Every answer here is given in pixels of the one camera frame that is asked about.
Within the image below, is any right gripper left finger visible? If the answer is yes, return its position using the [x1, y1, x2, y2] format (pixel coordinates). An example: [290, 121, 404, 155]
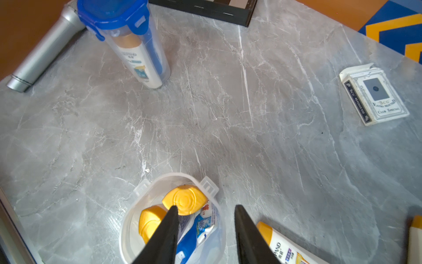
[133, 206, 179, 264]

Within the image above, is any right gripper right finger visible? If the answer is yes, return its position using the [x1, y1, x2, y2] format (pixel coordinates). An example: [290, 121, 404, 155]
[234, 205, 280, 264]

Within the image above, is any blue toothbrush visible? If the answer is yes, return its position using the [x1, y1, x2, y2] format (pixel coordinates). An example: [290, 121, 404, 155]
[174, 227, 197, 264]

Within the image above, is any white bottle yellow cap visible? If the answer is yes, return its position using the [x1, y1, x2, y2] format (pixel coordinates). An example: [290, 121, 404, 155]
[138, 204, 168, 244]

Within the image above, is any white lotion bottle horizontal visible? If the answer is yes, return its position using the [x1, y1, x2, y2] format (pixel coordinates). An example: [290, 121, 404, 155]
[257, 222, 328, 264]

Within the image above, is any toothpaste tube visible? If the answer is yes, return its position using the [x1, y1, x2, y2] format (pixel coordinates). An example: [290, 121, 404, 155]
[195, 200, 219, 246]

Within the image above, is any clear plastic cup front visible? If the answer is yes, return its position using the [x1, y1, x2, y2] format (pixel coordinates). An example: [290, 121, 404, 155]
[77, 0, 171, 89]

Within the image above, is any white lotion bottle front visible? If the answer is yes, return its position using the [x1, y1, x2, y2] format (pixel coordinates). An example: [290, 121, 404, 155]
[112, 34, 163, 89]

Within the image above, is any black white checkerboard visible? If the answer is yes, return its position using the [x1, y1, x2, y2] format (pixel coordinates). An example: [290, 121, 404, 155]
[149, 0, 257, 27]

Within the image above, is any silver metal cylinder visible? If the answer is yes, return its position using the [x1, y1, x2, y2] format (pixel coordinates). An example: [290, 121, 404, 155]
[7, 1, 85, 92]

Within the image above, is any aluminium rail frame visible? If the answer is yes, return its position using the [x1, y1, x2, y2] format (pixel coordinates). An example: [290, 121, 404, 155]
[1, 189, 44, 264]

